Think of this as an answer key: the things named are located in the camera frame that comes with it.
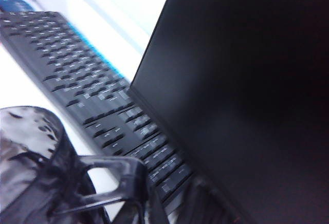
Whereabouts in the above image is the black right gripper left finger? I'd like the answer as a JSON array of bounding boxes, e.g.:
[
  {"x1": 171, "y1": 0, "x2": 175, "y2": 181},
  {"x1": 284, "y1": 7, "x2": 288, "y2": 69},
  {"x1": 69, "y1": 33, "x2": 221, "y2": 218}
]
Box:
[{"x1": 135, "y1": 180, "x2": 170, "y2": 224}]

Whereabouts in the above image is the black textured cup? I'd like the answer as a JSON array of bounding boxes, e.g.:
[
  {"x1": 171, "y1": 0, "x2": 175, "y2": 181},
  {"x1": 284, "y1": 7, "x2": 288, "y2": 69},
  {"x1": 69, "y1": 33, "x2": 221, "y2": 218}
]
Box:
[{"x1": 0, "y1": 106, "x2": 149, "y2": 224}]

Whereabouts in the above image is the black computer monitor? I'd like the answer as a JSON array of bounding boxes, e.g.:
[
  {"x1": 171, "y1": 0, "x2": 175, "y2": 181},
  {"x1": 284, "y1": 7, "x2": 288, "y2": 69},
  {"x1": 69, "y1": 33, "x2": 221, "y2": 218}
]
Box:
[{"x1": 128, "y1": 0, "x2": 329, "y2": 224}]

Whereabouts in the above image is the black keyboard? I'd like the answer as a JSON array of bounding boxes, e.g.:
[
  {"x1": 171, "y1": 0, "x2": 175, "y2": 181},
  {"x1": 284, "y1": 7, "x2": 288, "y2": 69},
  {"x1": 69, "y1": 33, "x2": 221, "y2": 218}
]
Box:
[{"x1": 0, "y1": 10, "x2": 194, "y2": 207}]

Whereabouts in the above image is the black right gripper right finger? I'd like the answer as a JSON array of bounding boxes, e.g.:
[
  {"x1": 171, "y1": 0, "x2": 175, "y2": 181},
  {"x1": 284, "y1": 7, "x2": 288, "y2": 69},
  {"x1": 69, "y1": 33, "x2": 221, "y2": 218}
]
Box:
[{"x1": 184, "y1": 174, "x2": 239, "y2": 224}]

